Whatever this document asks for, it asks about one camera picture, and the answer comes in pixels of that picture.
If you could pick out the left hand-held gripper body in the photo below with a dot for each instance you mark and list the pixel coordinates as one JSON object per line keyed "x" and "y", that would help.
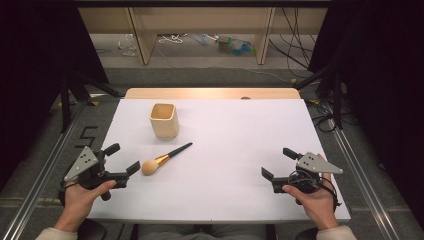
{"x": 81, "y": 164}

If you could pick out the black curtain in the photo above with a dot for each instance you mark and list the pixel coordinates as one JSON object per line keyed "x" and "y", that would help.
{"x": 33, "y": 66}
{"x": 383, "y": 83}

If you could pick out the colourful plastic bag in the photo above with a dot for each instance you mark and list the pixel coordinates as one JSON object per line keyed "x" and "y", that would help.
{"x": 236, "y": 46}

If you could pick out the person's right hand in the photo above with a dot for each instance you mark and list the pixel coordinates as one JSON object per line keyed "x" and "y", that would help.
{"x": 318, "y": 206}

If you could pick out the clear plastic wrapper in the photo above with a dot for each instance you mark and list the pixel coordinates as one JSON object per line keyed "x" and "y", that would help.
{"x": 128, "y": 45}

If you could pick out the person's left hand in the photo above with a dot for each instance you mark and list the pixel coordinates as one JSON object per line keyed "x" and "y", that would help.
{"x": 78, "y": 203}

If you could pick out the person's legs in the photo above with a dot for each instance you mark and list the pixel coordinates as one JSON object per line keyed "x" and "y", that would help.
{"x": 200, "y": 233}

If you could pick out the black metal stand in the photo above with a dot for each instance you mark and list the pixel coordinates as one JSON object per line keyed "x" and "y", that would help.
{"x": 337, "y": 100}
{"x": 65, "y": 100}

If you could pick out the light wooden shelf unit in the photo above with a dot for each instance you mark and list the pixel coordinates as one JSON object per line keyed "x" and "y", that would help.
{"x": 200, "y": 20}

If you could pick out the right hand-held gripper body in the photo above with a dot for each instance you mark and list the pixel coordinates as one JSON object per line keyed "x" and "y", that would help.
{"x": 318, "y": 164}

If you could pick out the beige square wooden cup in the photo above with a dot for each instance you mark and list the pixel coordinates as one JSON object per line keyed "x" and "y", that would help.
{"x": 165, "y": 128}

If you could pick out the aluminium floor rail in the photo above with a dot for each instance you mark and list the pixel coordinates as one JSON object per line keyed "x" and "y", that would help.
{"x": 363, "y": 186}
{"x": 36, "y": 190}

